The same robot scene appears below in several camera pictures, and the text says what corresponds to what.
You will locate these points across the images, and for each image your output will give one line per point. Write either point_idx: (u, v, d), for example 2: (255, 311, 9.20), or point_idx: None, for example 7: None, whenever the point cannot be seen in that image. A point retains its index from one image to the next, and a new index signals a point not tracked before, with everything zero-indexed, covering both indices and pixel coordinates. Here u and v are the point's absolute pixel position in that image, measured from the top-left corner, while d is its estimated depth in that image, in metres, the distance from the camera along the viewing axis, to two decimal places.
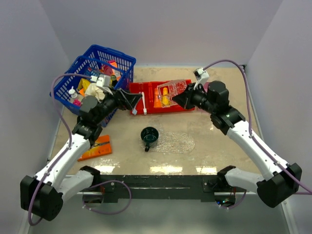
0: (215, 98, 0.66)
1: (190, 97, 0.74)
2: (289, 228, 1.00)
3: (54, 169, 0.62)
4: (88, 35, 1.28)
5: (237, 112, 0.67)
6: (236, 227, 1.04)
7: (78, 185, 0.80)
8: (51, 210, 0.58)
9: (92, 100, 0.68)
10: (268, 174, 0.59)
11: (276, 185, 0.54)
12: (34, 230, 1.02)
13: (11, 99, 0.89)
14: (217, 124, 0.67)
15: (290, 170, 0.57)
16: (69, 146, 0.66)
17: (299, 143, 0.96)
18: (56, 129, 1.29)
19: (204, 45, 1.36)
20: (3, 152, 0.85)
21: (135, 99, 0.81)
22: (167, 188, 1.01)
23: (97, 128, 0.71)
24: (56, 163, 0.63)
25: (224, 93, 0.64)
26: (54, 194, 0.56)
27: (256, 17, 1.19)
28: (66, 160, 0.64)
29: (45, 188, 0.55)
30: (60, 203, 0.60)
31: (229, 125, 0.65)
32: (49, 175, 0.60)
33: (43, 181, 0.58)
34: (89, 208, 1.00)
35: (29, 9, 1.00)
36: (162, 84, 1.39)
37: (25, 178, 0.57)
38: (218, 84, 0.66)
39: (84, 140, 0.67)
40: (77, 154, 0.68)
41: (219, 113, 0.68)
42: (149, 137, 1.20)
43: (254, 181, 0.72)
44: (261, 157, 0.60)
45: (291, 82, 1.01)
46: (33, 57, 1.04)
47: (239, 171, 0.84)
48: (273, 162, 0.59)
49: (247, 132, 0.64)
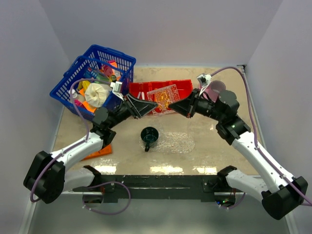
0: (224, 108, 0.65)
1: (196, 106, 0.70)
2: (289, 228, 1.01)
3: (68, 153, 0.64)
4: (88, 35, 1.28)
5: (243, 123, 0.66)
6: (235, 226, 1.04)
7: (79, 179, 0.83)
8: (51, 192, 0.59)
9: (106, 113, 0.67)
10: (274, 187, 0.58)
11: (282, 200, 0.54)
12: (34, 230, 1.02)
13: (11, 100, 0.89)
14: (222, 133, 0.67)
15: (296, 184, 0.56)
16: (86, 139, 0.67)
17: (299, 144, 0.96)
18: (56, 129, 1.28)
19: (204, 45, 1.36)
20: (3, 153, 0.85)
21: (146, 107, 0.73)
22: (167, 188, 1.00)
23: (110, 134, 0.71)
24: (72, 147, 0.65)
25: (234, 105, 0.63)
26: (58, 179, 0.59)
27: (257, 18, 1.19)
28: (80, 149, 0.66)
29: (56, 167, 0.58)
30: (60, 188, 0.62)
31: (235, 136, 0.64)
32: (63, 156, 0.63)
33: (56, 159, 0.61)
34: (89, 208, 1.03)
35: (29, 10, 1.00)
36: (162, 85, 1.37)
37: (41, 152, 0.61)
38: (232, 95, 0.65)
39: (100, 140, 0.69)
40: (90, 148, 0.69)
41: (225, 124, 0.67)
42: (149, 137, 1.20)
43: (259, 189, 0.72)
44: (267, 170, 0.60)
45: (292, 83, 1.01)
46: (33, 57, 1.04)
47: (241, 174, 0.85)
48: (279, 175, 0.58)
49: (253, 144, 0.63)
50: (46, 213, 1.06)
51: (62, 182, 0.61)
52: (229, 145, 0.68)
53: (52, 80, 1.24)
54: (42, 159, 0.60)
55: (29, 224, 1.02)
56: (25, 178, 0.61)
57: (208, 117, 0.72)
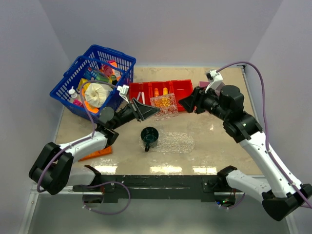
0: (228, 104, 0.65)
1: (201, 101, 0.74)
2: (289, 228, 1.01)
3: (75, 146, 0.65)
4: (88, 35, 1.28)
5: (253, 121, 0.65)
6: (235, 226, 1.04)
7: (81, 177, 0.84)
8: (56, 184, 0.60)
9: (111, 113, 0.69)
10: (282, 194, 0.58)
11: (289, 207, 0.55)
12: (33, 230, 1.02)
13: (11, 100, 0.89)
14: (231, 131, 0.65)
15: (303, 191, 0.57)
16: (92, 135, 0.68)
17: (300, 144, 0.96)
18: (56, 129, 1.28)
19: (203, 45, 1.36)
20: (3, 153, 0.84)
21: (149, 111, 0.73)
22: (166, 189, 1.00)
23: (113, 135, 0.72)
24: (79, 141, 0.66)
25: (239, 98, 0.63)
26: (65, 170, 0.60)
27: (257, 18, 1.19)
28: (87, 144, 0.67)
29: (64, 157, 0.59)
30: (66, 181, 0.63)
31: (245, 136, 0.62)
32: (71, 148, 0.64)
33: (65, 150, 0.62)
34: (89, 208, 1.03)
35: (29, 9, 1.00)
36: (162, 84, 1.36)
37: (49, 144, 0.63)
38: (235, 89, 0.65)
39: (105, 138, 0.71)
40: (94, 146, 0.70)
41: (233, 122, 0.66)
42: (149, 137, 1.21)
43: (259, 190, 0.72)
44: (276, 175, 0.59)
45: (292, 82, 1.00)
46: (33, 57, 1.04)
47: (242, 175, 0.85)
48: (287, 182, 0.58)
49: (264, 146, 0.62)
50: (46, 213, 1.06)
51: (68, 174, 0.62)
52: (236, 143, 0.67)
53: (52, 80, 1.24)
54: (50, 149, 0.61)
55: (29, 224, 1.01)
56: (32, 168, 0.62)
57: (213, 115, 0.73)
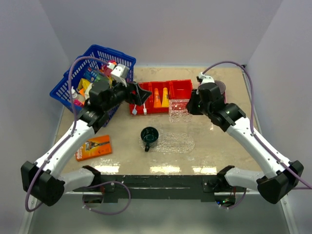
0: (207, 96, 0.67)
1: (193, 101, 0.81)
2: (289, 228, 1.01)
3: (54, 156, 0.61)
4: (88, 35, 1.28)
5: (237, 108, 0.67)
6: (236, 226, 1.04)
7: (78, 181, 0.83)
8: (52, 197, 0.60)
9: (105, 87, 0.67)
10: (272, 173, 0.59)
11: (280, 185, 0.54)
12: (33, 230, 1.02)
13: (11, 99, 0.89)
14: (217, 121, 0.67)
15: (293, 168, 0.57)
16: (71, 133, 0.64)
17: (299, 144, 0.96)
18: (56, 129, 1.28)
19: (203, 45, 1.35)
20: (3, 153, 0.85)
21: (145, 95, 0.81)
22: (166, 188, 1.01)
23: (103, 115, 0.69)
24: (57, 149, 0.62)
25: (214, 89, 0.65)
26: (51, 186, 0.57)
27: (257, 18, 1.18)
28: (68, 147, 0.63)
29: (43, 178, 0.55)
30: (60, 189, 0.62)
31: (230, 123, 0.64)
32: (49, 163, 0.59)
33: (42, 168, 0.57)
34: (89, 208, 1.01)
35: (29, 9, 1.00)
36: (162, 84, 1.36)
37: (25, 164, 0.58)
38: (209, 83, 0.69)
39: (87, 128, 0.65)
40: (80, 142, 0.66)
41: (216, 111, 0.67)
42: (149, 137, 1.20)
43: (254, 178, 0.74)
44: (264, 156, 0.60)
45: (291, 82, 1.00)
46: (33, 57, 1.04)
47: (238, 170, 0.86)
48: (276, 161, 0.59)
49: (249, 130, 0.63)
50: (46, 213, 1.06)
51: (58, 185, 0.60)
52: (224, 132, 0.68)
53: (52, 80, 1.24)
54: (29, 170, 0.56)
55: (28, 224, 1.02)
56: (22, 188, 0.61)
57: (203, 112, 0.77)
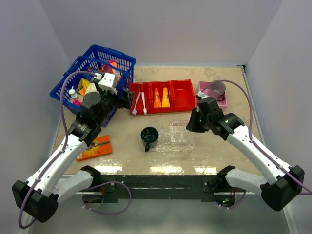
0: (205, 109, 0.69)
1: (195, 118, 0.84)
2: (288, 228, 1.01)
3: (46, 174, 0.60)
4: (88, 35, 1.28)
5: (235, 118, 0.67)
6: (236, 226, 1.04)
7: (76, 187, 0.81)
8: (46, 215, 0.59)
9: (97, 100, 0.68)
10: (272, 179, 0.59)
11: (281, 190, 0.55)
12: (33, 230, 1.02)
13: (11, 99, 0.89)
14: (217, 130, 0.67)
15: (293, 173, 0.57)
16: (63, 149, 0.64)
17: (299, 144, 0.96)
18: (56, 129, 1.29)
19: (203, 44, 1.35)
20: (3, 153, 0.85)
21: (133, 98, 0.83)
22: (166, 188, 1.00)
23: (95, 127, 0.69)
24: (48, 167, 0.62)
25: (212, 102, 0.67)
26: (44, 205, 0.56)
27: (257, 18, 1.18)
28: (59, 164, 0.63)
29: (34, 198, 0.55)
30: (55, 207, 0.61)
31: (229, 131, 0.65)
32: (40, 182, 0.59)
33: (33, 188, 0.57)
34: (89, 208, 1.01)
35: (29, 9, 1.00)
36: (162, 84, 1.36)
37: (16, 184, 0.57)
38: (208, 97, 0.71)
39: (79, 142, 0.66)
40: (72, 157, 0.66)
41: (216, 120, 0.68)
42: (149, 137, 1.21)
43: (257, 183, 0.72)
44: (263, 162, 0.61)
45: (291, 82, 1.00)
46: (33, 57, 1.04)
47: (240, 172, 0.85)
48: (276, 166, 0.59)
49: (248, 137, 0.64)
50: None
51: (51, 204, 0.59)
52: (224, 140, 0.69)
53: (52, 80, 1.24)
54: (19, 189, 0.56)
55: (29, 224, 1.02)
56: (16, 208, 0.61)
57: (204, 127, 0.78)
